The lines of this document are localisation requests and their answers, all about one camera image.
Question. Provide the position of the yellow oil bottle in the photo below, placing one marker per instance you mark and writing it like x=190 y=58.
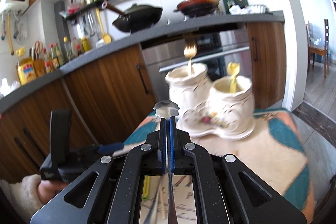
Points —
x=25 y=67

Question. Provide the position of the silver spoon yellow green handle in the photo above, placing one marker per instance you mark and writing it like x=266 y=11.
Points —
x=166 y=150

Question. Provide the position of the wall shelf with jars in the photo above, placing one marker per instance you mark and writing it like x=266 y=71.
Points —
x=74 y=9

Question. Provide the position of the stainless steel oven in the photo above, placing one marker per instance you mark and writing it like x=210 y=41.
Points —
x=216 y=50

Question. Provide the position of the black wok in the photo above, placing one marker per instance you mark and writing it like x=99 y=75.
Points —
x=135 y=18

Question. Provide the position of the wooden cabinet door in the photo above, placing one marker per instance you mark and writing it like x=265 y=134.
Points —
x=108 y=98
x=268 y=55

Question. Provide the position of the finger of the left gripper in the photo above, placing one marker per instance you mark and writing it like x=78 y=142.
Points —
x=110 y=148

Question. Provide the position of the person's left hand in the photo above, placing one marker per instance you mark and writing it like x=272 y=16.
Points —
x=48 y=189

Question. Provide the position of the yellow plastic spoon in holder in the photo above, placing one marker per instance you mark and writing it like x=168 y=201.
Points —
x=233 y=69

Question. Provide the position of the grey kitchen countertop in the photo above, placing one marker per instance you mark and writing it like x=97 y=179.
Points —
x=141 y=36

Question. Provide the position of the right wooden cabinet door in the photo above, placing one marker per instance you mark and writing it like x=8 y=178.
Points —
x=268 y=55

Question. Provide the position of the white floral ceramic utensil holder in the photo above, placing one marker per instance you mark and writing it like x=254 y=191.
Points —
x=207 y=107

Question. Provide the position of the gold fork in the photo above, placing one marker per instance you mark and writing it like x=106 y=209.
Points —
x=190 y=50

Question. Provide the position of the horse print quilted mat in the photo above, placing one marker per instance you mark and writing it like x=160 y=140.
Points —
x=274 y=151

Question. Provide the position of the left wooden cabinet door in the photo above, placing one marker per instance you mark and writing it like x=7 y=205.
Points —
x=108 y=98

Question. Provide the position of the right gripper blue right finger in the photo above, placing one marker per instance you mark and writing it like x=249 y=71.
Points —
x=210 y=204

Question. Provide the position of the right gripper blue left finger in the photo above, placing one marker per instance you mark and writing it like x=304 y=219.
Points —
x=147 y=159

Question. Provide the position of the wooden dining chair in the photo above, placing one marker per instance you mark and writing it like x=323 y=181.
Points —
x=322 y=51

